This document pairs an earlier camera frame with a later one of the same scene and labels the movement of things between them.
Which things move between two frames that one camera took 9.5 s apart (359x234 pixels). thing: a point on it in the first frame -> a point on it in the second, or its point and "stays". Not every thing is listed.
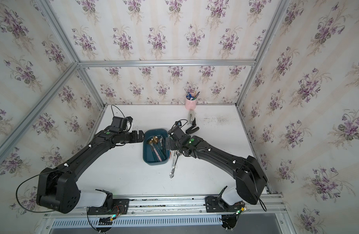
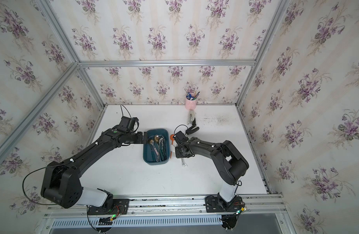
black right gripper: [172, 146] -> [178, 155]
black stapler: [190, 130] stays
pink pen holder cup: [190, 105] stays
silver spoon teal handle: [161, 140] -> [152, 154]
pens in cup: [190, 97] stays
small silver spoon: [174, 153] -> [183, 163]
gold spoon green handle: [150, 143] -> [157, 138]
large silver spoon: [171, 174] -> [161, 140]
